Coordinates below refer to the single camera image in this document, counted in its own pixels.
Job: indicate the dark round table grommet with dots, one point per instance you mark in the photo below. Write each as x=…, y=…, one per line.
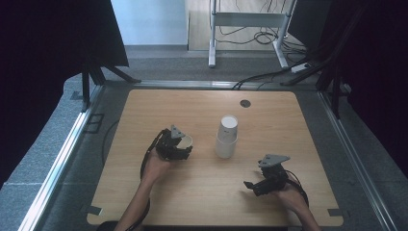
x=245, y=103

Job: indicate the black panel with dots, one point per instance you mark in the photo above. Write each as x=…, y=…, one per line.
x=309, y=22

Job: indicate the person's right hand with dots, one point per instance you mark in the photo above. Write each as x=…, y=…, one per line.
x=290, y=199

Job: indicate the dark curtain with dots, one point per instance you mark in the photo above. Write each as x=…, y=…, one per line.
x=381, y=80
x=48, y=64

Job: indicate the aluminium floor rail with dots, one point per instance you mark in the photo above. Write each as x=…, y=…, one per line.
x=192, y=84
x=61, y=160
x=356, y=157

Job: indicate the person's dark clothing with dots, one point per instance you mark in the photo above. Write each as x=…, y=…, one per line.
x=107, y=226

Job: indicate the white metal stand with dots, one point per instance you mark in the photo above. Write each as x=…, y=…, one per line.
x=247, y=22

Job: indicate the black tripod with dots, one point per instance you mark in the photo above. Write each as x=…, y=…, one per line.
x=96, y=75

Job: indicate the white paper cup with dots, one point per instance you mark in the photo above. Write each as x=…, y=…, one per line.
x=227, y=127
x=225, y=148
x=185, y=141

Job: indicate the white power strip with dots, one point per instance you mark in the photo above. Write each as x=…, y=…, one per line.
x=300, y=67

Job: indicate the black metal stand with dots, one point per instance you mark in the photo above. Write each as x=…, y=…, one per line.
x=333, y=64

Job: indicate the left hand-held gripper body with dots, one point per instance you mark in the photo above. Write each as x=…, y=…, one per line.
x=168, y=146

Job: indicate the person's left hand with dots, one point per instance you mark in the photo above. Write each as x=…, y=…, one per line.
x=155, y=168

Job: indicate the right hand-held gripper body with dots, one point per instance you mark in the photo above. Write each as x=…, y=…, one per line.
x=272, y=176

